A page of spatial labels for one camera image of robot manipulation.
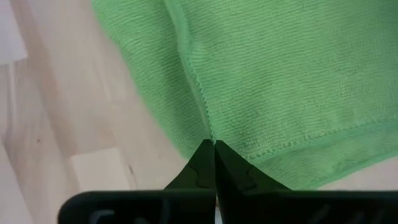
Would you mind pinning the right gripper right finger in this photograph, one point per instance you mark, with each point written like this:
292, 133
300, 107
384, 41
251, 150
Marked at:
236, 177

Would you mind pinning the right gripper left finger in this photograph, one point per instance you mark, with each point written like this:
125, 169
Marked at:
200, 174

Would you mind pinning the green microfiber towel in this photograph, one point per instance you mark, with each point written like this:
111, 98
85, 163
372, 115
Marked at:
280, 77

